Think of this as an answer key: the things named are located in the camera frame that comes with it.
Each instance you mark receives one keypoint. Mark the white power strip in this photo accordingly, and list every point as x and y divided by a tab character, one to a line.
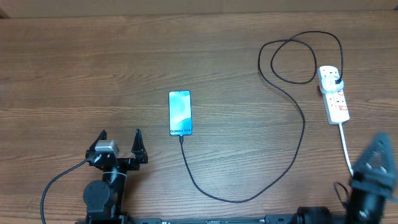
335	103

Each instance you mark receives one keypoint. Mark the white USB charger plug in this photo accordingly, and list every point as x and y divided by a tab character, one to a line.
330	84

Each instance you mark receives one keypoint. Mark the Galaxy smartphone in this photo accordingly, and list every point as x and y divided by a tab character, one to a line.
180	113

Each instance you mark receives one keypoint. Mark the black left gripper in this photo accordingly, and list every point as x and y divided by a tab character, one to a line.
133	164

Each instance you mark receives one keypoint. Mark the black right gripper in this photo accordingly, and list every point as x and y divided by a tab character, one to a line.
384	188

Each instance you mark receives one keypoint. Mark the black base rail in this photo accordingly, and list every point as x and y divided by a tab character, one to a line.
268	219

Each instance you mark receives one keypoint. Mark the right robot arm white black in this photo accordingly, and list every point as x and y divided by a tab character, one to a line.
361	207

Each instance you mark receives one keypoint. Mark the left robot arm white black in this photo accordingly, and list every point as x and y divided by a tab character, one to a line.
104	197

